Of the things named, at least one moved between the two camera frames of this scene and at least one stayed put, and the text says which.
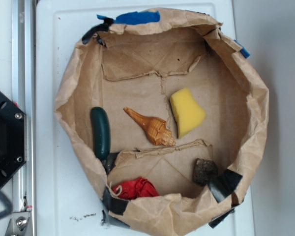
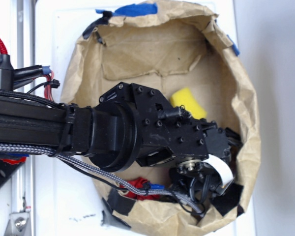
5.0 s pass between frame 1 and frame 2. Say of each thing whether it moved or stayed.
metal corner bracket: stayed
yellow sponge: stayed
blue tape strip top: moved
